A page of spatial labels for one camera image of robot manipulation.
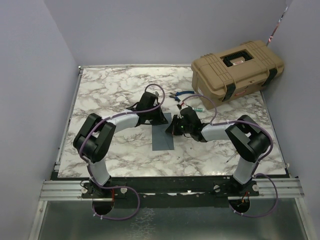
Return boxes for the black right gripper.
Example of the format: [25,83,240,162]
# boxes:
[167,114,193,136]

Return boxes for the green white glue stick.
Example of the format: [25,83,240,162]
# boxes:
[192,107,205,112]

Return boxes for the grey envelope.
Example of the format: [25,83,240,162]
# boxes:
[151,112,175,151]

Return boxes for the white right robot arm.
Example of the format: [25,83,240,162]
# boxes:
[165,107,274,196]

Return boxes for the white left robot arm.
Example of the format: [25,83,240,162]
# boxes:
[73,91,168,198]

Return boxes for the tan plastic toolbox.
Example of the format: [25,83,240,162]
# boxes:
[191,40,285,110]

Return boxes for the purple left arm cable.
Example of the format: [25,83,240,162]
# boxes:
[78,83,166,222]

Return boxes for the blue handled pliers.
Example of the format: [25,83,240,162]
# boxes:
[169,90,195,103]

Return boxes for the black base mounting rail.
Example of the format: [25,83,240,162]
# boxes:
[81,175,260,209]

